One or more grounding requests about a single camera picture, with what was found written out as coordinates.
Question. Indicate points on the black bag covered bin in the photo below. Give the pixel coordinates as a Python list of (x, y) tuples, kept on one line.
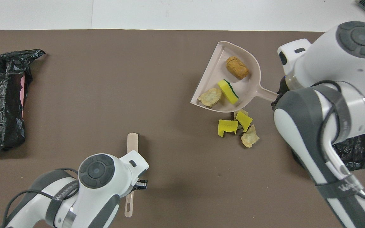
[(356, 152)]

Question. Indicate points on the brown bread roll piece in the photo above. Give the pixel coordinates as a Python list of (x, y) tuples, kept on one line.
[(237, 67)]

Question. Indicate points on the beige trash chunk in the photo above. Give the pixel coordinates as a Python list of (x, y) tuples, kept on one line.
[(241, 112), (250, 136)]

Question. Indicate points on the yellow sponge with green pad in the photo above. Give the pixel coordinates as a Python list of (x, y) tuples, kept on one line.
[(227, 91)]

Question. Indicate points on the beige plastic dustpan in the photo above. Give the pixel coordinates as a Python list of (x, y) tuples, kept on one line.
[(214, 72)]

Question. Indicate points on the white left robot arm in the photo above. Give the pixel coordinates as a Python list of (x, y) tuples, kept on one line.
[(97, 183)]

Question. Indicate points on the striped croissant bread piece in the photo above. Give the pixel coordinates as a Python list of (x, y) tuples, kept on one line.
[(210, 97)]

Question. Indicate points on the yellow sponge scrap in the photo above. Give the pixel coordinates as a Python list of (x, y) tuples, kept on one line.
[(227, 126), (244, 121)]

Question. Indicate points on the brown table mat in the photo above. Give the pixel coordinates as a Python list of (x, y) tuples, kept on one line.
[(106, 79)]

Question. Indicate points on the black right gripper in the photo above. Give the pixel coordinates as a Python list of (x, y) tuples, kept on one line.
[(284, 86)]

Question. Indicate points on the beige hand brush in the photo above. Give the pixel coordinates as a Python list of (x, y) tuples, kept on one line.
[(133, 142)]

